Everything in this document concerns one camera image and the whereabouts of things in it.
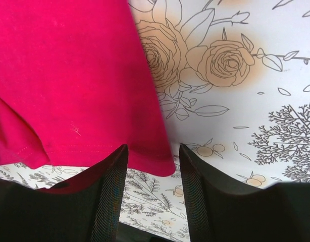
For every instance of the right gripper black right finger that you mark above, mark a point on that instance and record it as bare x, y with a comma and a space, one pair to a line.
221, 208

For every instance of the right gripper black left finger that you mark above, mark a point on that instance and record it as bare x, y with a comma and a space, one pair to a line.
85, 207

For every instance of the floral patterned table mat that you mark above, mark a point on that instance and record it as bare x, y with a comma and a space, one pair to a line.
233, 84

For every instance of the magenta t shirt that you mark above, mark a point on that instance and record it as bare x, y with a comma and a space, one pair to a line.
75, 86

